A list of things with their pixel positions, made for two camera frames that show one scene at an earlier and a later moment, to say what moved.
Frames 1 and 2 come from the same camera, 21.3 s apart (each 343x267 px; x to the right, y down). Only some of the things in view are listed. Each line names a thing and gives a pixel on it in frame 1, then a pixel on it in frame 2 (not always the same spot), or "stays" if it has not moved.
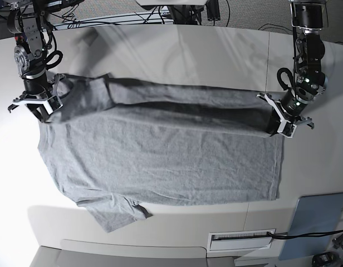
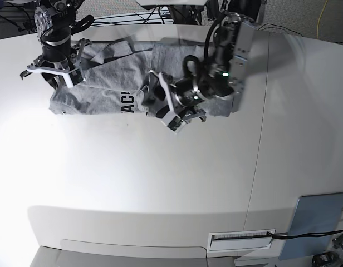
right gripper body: x=290 y=108 → x=182 y=95
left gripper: x=38 y=89 → x=54 y=60
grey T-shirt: x=114 y=144 → x=117 y=73
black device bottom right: x=326 y=259 stays
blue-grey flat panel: x=313 y=214 stays
